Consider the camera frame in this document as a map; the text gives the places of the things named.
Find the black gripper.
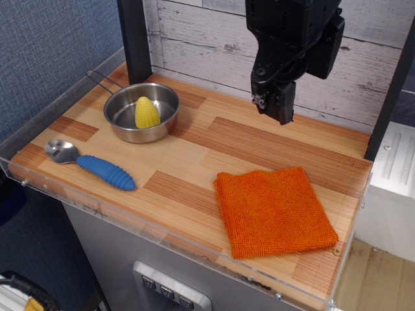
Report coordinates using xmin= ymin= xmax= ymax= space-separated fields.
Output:
xmin=245 ymin=1 xmax=342 ymax=125

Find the orange cloth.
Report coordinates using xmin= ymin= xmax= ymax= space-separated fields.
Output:
xmin=213 ymin=167 xmax=338 ymax=259

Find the stainless steel pan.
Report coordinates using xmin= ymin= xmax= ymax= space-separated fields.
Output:
xmin=103 ymin=83 xmax=180 ymax=143

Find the yellow toy corn cob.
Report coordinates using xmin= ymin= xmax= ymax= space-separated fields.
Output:
xmin=135 ymin=97 xmax=161 ymax=129

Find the grey toy fridge cabinet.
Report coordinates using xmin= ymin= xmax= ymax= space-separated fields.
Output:
xmin=64 ymin=204 xmax=329 ymax=310

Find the silver dispenser button panel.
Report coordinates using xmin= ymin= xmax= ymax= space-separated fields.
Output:
xmin=132 ymin=260 xmax=212 ymax=310

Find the yellow object bottom left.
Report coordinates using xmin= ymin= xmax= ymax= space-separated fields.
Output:
xmin=23 ymin=297 xmax=44 ymax=311

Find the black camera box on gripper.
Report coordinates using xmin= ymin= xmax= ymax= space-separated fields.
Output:
xmin=307 ymin=16 xmax=345 ymax=79

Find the dark right frame post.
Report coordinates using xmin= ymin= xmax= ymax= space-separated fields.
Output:
xmin=364 ymin=20 xmax=414 ymax=161

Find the dark frame post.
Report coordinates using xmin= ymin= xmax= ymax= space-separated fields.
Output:
xmin=364 ymin=20 xmax=414 ymax=161
xmin=117 ymin=0 xmax=152 ymax=84

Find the white aluminium rail block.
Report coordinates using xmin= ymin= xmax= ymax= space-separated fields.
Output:
xmin=370 ymin=122 xmax=414 ymax=198

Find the dark left frame post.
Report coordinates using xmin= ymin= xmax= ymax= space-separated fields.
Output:
xmin=117 ymin=0 xmax=152 ymax=84

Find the blue handled metal spoon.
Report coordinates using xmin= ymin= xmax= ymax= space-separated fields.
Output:
xmin=45 ymin=139 xmax=136 ymax=191

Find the black braided cable bundle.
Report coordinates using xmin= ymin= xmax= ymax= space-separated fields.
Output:
xmin=0 ymin=273 xmax=61 ymax=311

